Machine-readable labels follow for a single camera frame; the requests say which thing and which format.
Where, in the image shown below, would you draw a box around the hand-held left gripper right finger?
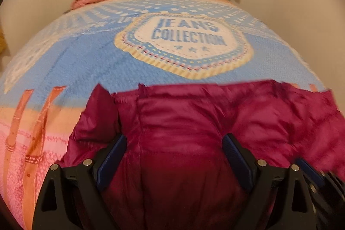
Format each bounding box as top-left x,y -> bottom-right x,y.
223,134 -> 321,230

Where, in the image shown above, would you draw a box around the printed pink blue bedspread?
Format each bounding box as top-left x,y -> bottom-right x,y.
0,0 -> 332,230

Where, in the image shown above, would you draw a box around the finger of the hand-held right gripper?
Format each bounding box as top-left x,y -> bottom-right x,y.
296,158 -> 327,188

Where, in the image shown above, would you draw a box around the beige floral curtain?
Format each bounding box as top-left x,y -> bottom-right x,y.
0,27 -> 6,55

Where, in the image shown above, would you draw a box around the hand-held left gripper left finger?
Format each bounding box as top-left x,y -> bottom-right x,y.
32,134 -> 128,230

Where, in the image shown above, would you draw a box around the maroon down jacket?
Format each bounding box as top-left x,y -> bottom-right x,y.
58,79 -> 345,230

